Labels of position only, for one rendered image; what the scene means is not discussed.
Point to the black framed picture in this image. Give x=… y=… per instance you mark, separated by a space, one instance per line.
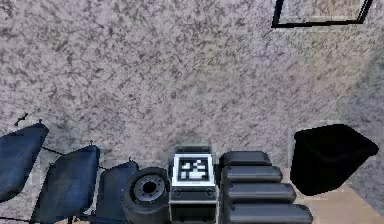
x=320 y=22

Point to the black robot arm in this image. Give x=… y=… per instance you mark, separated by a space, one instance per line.
x=253 y=193

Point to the black bin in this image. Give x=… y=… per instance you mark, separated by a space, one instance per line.
x=325 y=160

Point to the blue chair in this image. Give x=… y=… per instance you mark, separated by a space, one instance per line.
x=68 y=183
x=18 y=160
x=111 y=193

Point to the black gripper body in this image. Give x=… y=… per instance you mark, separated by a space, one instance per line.
x=148 y=196

